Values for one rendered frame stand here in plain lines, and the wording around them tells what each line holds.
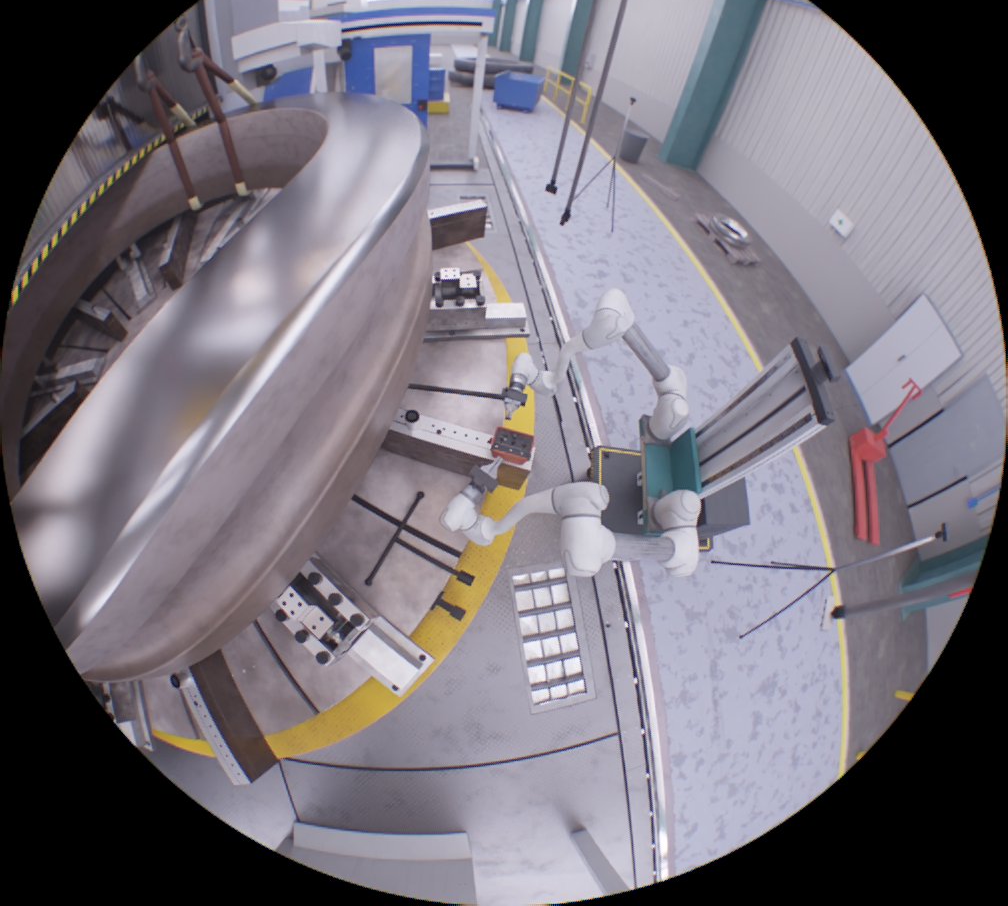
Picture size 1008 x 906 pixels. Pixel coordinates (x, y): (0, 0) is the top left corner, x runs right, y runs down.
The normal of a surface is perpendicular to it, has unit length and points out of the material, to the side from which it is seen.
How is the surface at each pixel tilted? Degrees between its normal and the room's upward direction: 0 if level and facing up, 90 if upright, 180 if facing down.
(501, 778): 0
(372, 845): 37
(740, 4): 90
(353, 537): 0
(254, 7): 90
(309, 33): 90
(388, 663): 0
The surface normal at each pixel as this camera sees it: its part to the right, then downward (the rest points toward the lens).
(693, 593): 0.12, -0.50
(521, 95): -0.20, 0.84
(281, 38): 0.15, 0.87
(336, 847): 0.00, -0.92
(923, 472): -0.98, 0.07
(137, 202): 0.62, 0.71
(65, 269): 0.95, 0.31
